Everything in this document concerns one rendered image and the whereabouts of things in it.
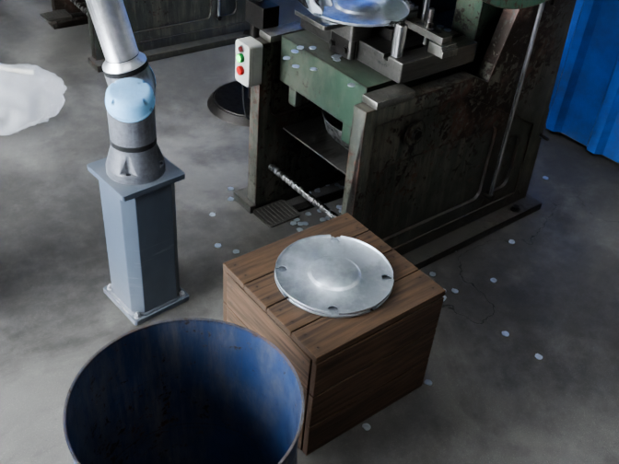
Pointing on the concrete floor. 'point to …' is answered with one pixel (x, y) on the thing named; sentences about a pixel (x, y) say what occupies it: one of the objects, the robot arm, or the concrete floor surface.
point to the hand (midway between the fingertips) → (317, 11)
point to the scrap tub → (185, 398)
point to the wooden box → (339, 334)
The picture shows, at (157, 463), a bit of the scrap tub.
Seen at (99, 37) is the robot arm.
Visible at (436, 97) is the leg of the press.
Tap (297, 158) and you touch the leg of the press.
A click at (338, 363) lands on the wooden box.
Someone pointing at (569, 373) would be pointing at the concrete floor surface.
